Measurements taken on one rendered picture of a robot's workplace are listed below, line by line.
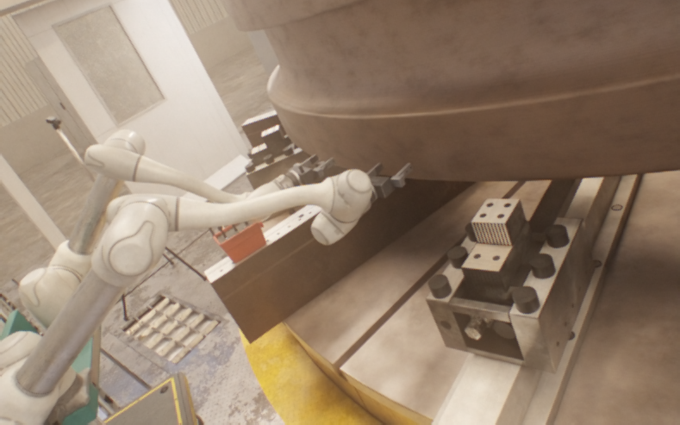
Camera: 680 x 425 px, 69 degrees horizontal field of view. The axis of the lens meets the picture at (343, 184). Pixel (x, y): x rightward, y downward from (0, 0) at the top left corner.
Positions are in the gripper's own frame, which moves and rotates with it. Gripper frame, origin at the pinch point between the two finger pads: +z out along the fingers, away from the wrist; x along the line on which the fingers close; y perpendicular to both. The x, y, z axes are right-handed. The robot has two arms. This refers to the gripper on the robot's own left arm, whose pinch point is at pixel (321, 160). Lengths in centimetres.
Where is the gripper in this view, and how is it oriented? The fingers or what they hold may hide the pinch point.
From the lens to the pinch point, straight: 202.4
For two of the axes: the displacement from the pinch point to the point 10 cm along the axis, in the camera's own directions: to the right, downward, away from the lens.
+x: -5.5, -1.4, 8.2
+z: 7.4, -5.4, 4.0
